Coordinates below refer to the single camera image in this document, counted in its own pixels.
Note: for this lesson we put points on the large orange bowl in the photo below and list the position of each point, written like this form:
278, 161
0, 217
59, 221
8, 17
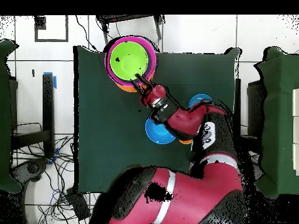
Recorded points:
127, 88

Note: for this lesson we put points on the green bowl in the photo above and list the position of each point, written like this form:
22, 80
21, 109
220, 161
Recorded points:
128, 60

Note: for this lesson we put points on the large pink bowl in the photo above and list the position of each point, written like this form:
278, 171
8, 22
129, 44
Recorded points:
109, 70

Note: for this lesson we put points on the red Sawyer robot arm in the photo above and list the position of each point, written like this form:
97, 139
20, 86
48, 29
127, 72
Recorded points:
186, 193

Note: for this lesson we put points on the translucent blue bowl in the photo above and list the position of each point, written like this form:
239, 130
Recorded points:
197, 99

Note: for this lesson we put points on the orange cup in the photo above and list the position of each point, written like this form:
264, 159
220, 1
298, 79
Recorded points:
185, 141

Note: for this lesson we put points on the dark green tablecloth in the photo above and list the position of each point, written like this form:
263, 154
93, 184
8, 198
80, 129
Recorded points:
105, 140

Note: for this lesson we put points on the black stool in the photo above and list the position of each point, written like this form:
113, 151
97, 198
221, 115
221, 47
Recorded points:
128, 18

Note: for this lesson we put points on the blue tape strip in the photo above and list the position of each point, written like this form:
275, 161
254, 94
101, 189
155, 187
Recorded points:
55, 81

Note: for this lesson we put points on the black bench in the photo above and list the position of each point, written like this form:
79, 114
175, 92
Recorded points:
255, 105
48, 105

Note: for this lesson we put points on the green clothed side table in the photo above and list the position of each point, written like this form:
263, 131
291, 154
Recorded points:
280, 116
4, 116

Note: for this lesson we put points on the black floor box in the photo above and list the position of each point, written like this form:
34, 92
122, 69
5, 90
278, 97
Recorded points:
78, 205

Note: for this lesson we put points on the white drawer unit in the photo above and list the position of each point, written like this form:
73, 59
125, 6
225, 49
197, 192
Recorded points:
296, 105

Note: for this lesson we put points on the black square frame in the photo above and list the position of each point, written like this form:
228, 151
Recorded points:
51, 40

